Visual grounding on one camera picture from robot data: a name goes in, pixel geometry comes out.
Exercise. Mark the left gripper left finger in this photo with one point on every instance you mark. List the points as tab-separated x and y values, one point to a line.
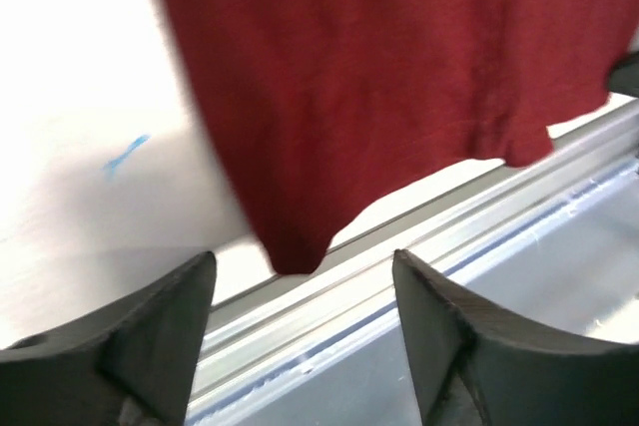
131	362

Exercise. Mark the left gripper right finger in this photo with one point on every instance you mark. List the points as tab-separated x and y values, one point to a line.
473	362

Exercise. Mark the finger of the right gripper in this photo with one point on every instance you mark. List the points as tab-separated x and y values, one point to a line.
623	78

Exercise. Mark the dark red t shirt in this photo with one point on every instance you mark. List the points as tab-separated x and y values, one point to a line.
319	108

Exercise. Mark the aluminium mounting rail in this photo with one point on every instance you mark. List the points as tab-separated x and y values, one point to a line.
511	300

